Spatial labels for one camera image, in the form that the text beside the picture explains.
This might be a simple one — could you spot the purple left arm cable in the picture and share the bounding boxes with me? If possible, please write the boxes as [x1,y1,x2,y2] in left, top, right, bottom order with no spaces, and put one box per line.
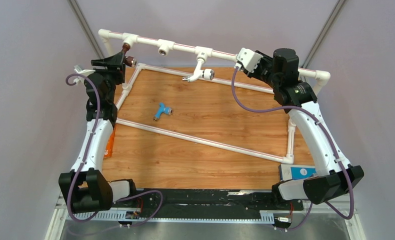
[65,73,164,228]

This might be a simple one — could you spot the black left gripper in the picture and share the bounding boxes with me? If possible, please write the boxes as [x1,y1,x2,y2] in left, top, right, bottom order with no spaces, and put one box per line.
[90,52,125,104]

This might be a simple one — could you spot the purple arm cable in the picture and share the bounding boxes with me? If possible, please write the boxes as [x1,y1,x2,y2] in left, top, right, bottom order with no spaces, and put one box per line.
[231,65,355,231]
[65,73,164,228]

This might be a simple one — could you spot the brown water faucet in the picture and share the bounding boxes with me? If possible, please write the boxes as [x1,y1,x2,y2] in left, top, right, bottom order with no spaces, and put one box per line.
[121,43,137,68]

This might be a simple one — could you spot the blue water faucet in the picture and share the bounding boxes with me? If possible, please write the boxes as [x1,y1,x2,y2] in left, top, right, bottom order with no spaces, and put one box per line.
[153,102,173,122]

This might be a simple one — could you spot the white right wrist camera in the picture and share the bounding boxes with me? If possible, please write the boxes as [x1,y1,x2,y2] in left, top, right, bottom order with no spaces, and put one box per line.
[235,47,263,73]

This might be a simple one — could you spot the white PVC pipe frame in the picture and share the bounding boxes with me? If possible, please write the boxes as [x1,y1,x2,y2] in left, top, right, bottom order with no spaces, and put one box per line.
[98,28,332,165]

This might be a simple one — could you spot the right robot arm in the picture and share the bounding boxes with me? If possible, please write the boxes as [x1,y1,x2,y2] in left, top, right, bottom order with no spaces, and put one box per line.
[236,48,365,210]

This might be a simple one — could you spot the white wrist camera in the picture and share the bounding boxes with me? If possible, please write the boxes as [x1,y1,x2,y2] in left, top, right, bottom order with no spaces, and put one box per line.
[235,47,263,73]
[73,64,95,77]

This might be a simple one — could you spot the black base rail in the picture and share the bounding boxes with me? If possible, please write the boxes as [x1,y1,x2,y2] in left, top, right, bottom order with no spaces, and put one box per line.
[114,188,304,220]

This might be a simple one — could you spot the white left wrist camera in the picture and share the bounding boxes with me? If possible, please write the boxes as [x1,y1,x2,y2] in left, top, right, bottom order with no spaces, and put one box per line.
[73,64,95,77]

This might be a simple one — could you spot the white water faucet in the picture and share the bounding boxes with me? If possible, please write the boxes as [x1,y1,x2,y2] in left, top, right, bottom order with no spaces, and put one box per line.
[182,57,215,83]

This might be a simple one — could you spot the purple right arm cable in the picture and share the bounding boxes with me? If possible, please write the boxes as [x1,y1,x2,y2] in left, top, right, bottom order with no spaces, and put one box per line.
[231,65,355,231]

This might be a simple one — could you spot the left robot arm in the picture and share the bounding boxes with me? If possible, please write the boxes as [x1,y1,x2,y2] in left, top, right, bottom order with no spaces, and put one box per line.
[58,51,139,214]

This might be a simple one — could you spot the orange razor package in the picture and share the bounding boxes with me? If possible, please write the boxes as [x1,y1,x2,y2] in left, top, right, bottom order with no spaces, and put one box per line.
[104,130,116,159]

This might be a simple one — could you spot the blue white box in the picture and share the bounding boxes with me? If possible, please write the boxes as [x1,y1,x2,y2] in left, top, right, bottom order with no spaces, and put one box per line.
[278,164,317,181]

